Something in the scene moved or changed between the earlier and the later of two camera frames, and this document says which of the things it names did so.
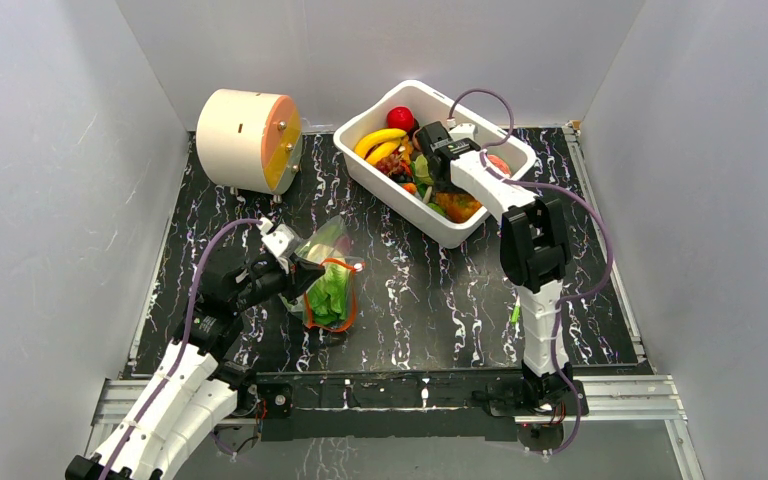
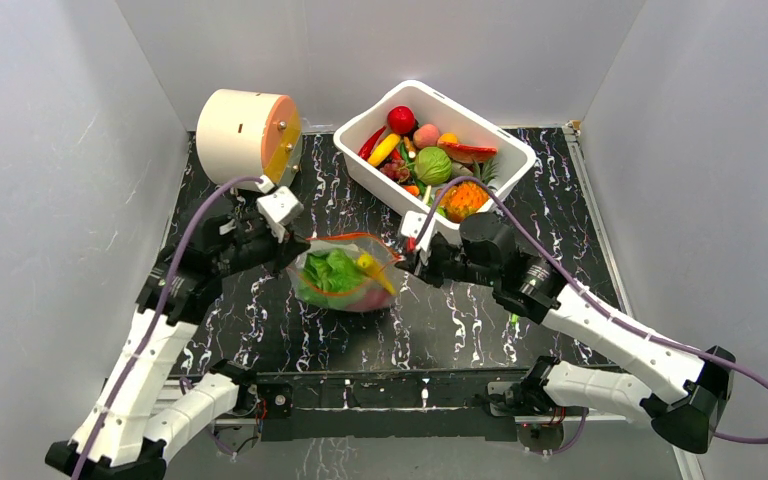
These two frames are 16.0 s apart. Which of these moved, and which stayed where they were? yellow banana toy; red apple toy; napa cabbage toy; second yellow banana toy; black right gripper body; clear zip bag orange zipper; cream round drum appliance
Moved: napa cabbage toy; clear zip bag orange zipper; yellow banana toy; black right gripper body
Stayed: second yellow banana toy; cream round drum appliance; red apple toy
